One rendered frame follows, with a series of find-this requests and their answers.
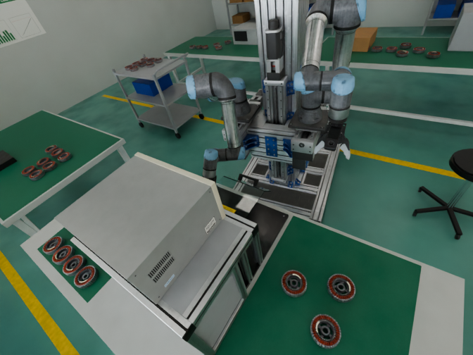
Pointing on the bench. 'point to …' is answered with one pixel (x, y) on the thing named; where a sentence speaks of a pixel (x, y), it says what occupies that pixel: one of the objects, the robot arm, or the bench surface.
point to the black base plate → (276, 220)
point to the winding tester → (146, 221)
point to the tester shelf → (193, 275)
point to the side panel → (219, 315)
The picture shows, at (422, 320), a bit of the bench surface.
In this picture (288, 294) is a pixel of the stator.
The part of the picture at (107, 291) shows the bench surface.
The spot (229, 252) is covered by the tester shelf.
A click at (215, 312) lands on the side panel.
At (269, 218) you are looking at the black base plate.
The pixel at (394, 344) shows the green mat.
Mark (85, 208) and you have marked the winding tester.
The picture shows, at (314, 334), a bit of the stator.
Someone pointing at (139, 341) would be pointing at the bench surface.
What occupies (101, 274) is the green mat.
